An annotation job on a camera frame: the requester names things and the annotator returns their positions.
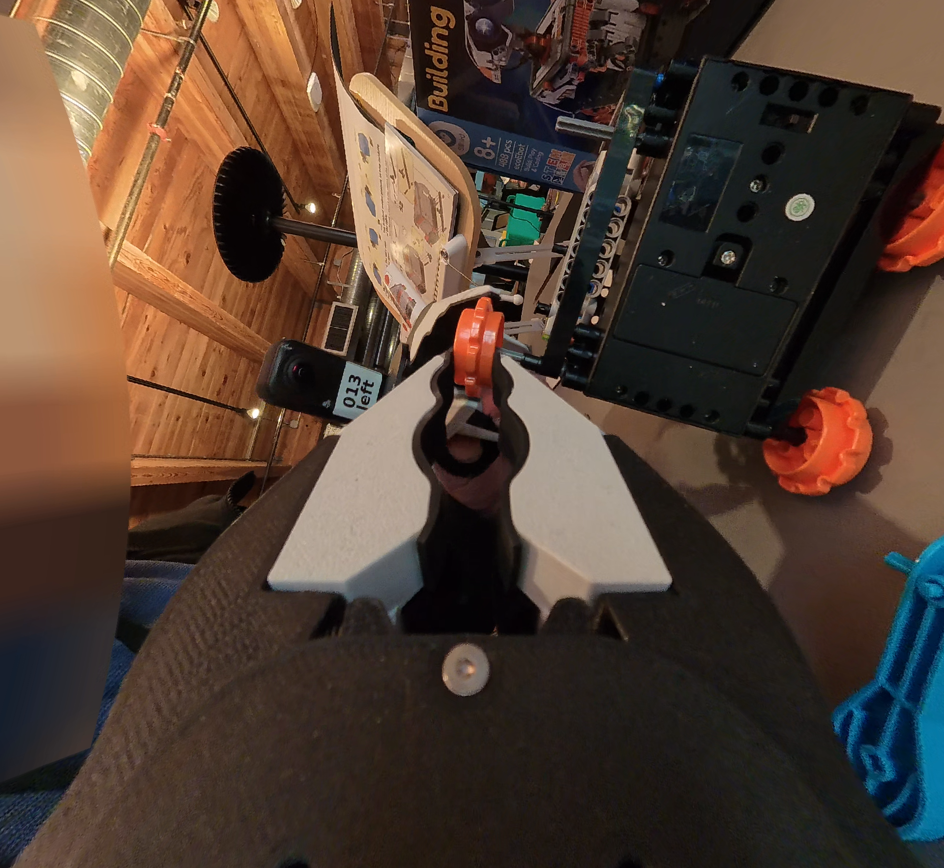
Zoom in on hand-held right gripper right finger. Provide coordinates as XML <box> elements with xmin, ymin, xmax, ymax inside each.
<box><xmin>494</xmin><ymin>360</ymin><xmax>674</xmax><ymax>620</ymax></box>

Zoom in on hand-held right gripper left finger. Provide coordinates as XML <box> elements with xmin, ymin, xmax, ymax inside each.
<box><xmin>265</xmin><ymin>353</ymin><xmax>454</xmax><ymax>624</ymax></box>

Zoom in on orange gear wheel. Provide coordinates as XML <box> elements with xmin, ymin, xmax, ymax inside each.
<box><xmin>453</xmin><ymin>296</ymin><xmax>506</xmax><ymax>397</ymax></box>

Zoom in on long black holed beam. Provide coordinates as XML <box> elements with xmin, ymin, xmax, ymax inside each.
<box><xmin>549</xmin><ymin>67</ymin><xmax>665</xmax><ymax>382</ymax></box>

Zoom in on building block robot chassis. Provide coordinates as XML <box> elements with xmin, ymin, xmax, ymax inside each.
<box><xmin>542</xmin><ymin>55</ymin><xmax>944</xmax><ymax>496</ymax></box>

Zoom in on person's left hand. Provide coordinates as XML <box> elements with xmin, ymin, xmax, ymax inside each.
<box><xmin>442</xmin><ymin>440</ymin><xmax>510</xmax><ymax>513</ymax></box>

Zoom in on white vent grille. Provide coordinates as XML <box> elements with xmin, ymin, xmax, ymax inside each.
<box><xmin>324</xmin><ymin>303</ymin><xmax>359</xmax><ymax>355</ymax></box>

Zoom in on narrow silver air ducts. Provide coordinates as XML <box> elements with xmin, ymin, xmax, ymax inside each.
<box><xmin>343</xmin><ymin>252</ymin><xmax>399</xmax><ymax>371</ymax></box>

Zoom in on black round ceiling fixture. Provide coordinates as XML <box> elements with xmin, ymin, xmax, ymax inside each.
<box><xmin>212</xmin><ymin>147</ymin><xmax>362</xmax><ymax>284</ymax></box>

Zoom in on open instruction manual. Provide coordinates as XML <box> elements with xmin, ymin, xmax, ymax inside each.
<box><xmin>332</xmin><ymin>60</ymin><xmax>458</xmax><ymax>338</ymax></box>

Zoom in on person's leg in jeans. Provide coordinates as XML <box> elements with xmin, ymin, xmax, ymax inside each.
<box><xmin>0</xmin><ymin>558</ymin><xmax>200</xmax><ymax>856</ymax></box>

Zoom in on metal ceiling pipe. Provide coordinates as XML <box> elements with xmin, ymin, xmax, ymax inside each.
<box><xmin>107</xmin><ymin>0</ymin><xmax>244</xmax><ymax>271</ymax></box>

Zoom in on light blue plastic tool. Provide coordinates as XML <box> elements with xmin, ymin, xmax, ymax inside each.
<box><xmin>832</xmin><ymin>536</ymin><xmax>944</xmax><ymax>843</ymax></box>

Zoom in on blue robot kit box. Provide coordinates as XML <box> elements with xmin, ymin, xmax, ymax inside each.
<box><xmin>402</xmin><ymin>0</ymin><xmax>823</xmax><ymax>194</ymax></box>

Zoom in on large silver air duct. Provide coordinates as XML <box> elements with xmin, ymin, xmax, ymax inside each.
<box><xmin>29</xmin><ymin>0</ymin><xmax>181</xmax><ymax>168</ymax></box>

